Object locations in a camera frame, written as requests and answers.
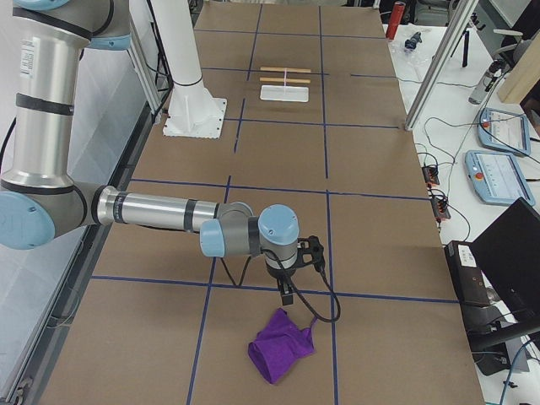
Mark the purple microfiber towel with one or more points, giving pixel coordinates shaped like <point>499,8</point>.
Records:
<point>279,345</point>

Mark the red cylinder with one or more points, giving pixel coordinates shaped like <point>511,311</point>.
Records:
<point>395,19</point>

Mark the orange black connector block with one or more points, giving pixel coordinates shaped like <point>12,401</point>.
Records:
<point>431,175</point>

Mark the near blue teach pendant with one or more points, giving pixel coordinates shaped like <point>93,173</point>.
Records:
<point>497,178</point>

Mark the blue teach pendant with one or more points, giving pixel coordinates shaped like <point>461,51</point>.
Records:
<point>497,178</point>
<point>504,131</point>

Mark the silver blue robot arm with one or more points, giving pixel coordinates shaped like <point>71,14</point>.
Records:
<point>108,102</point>

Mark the black folded umbrella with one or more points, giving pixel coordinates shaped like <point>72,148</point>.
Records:
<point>411,43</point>

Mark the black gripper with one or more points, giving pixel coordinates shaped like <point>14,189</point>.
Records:
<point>279,274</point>

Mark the black monitor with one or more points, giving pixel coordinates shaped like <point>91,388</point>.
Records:
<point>508,254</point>

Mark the black box with label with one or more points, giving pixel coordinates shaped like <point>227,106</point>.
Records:
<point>466,276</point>

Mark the lower wooden rack rod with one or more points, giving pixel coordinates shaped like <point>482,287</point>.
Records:
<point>284,81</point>

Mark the aluminium frame post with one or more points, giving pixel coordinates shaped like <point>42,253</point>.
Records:
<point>453,32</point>

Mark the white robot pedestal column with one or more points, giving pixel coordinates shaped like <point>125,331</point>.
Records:
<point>193,112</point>

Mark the far blue teach pendant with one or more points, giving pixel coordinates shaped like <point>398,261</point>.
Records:
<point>504,131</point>

